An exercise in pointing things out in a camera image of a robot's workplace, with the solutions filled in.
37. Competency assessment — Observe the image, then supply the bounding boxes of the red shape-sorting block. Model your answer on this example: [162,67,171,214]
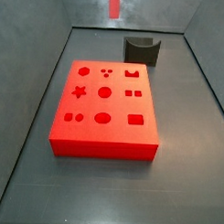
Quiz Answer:
[48,60,159,161]

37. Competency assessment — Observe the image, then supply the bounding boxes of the black curved cradle holder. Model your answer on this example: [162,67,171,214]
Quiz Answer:
[123,37,161,67]

